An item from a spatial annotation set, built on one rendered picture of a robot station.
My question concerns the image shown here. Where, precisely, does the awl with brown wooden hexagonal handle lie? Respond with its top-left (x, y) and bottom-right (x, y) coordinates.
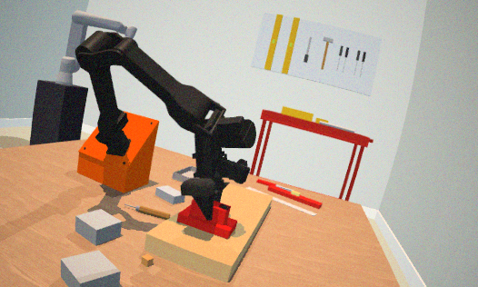
top-left (125, 204), bottom-right (171, 220)

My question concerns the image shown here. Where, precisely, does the light orange panel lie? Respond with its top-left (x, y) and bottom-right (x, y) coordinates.
top-left (144, 184), bottom-right (273, 283)

